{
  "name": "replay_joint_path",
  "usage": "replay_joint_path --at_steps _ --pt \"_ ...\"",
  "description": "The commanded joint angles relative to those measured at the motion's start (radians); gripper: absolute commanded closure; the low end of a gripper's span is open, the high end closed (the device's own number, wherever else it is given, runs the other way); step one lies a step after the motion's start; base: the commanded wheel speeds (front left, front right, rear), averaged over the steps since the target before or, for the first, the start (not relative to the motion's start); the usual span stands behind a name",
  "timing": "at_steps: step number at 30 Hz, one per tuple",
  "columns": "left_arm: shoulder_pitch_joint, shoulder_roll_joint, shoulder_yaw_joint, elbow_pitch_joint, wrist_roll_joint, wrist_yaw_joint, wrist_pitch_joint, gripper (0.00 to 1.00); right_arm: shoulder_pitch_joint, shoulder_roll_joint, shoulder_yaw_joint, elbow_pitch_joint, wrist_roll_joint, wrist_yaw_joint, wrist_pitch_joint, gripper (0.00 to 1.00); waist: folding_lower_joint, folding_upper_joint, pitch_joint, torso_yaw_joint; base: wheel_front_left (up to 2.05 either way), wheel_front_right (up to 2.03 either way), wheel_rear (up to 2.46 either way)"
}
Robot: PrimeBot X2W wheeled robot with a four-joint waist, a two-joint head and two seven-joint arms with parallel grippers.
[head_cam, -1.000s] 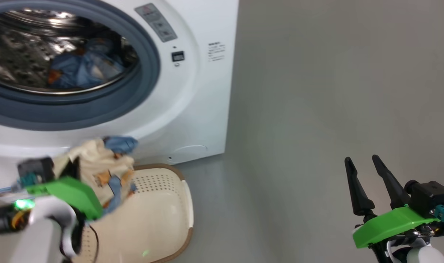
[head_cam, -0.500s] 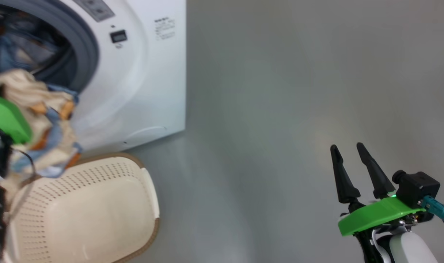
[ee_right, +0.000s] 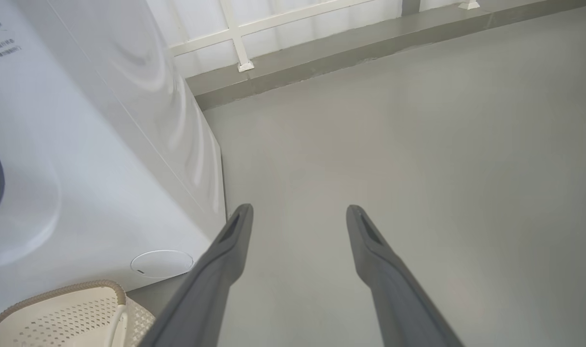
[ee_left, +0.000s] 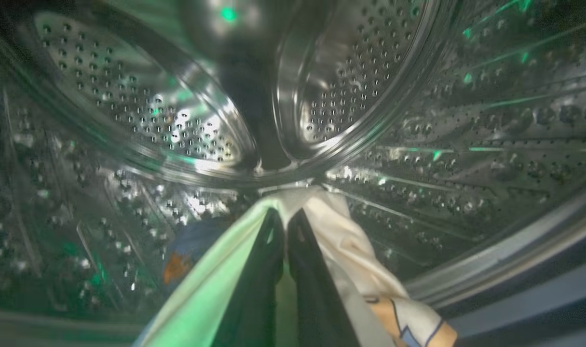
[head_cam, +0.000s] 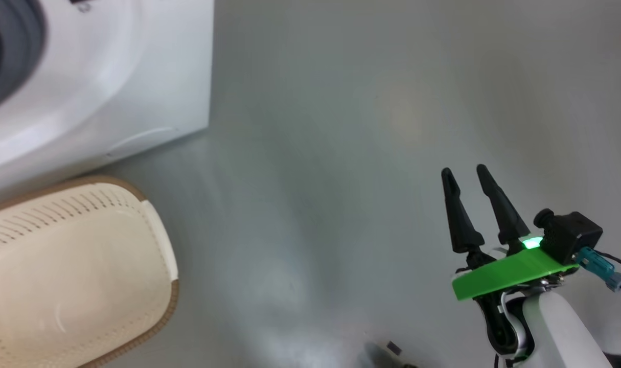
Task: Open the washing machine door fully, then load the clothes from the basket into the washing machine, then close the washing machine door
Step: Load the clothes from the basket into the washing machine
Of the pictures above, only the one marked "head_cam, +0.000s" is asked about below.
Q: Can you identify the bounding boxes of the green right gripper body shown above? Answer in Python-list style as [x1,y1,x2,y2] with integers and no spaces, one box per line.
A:
[452,236,579,302]

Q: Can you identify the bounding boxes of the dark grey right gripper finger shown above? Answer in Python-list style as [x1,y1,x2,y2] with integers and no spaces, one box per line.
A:
[441,168,486,255]
[476,164,531,246]

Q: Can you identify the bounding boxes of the white front-load washing machine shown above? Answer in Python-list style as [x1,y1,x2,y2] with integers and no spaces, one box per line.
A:
[0,0,215,192]

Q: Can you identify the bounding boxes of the grey rubber door gasket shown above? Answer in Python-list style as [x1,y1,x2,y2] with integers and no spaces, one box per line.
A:
[0,0,48,116]

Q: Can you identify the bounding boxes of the round white filter cover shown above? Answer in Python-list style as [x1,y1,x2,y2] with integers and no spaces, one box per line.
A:
[106,127,180,159]

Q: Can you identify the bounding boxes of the cream perforated laundry basket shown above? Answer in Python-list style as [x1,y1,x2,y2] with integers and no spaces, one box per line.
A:
[0,175,180,368]

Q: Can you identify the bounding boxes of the teal plug black cable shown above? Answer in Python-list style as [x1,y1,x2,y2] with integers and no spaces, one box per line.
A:
[579,247,621,307]

